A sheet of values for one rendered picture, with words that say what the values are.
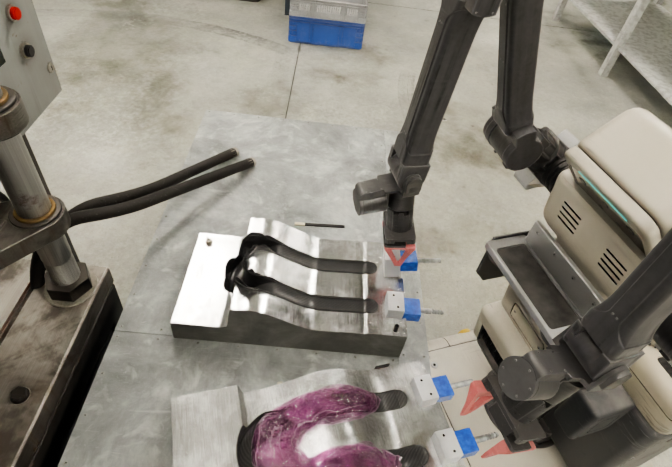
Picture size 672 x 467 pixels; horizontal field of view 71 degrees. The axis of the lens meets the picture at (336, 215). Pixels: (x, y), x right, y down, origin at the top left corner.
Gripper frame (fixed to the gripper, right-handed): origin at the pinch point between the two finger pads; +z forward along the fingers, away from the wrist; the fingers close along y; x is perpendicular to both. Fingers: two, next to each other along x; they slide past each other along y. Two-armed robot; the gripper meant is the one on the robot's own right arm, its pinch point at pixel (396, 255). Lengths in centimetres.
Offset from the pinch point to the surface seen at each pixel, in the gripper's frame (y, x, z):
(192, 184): -23, -53, -5
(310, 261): -0.6, -20.2, 2.7
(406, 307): 11.2, 1.6, 5.1
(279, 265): 5.1, -26.4, -1.4
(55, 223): 11, -68, -18
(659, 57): -303, 233, 63
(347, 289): 6.6, -11.3, 4.6
